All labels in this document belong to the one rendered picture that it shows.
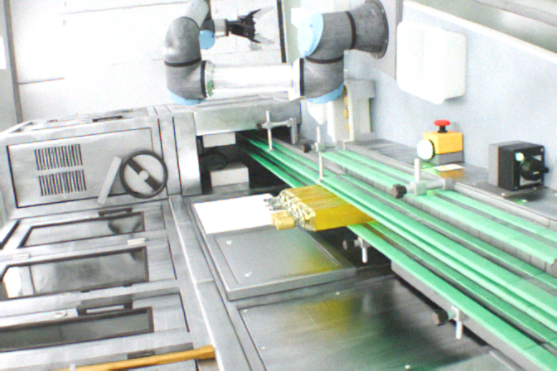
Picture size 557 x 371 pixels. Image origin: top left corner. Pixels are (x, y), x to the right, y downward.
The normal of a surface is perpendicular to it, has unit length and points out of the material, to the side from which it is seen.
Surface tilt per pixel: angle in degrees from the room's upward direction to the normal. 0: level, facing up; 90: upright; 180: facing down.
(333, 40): 91
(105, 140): 90
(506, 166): 0
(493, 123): 0
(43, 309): 90
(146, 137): 90
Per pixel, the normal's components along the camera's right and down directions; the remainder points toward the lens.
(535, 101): -0.96, 0.13
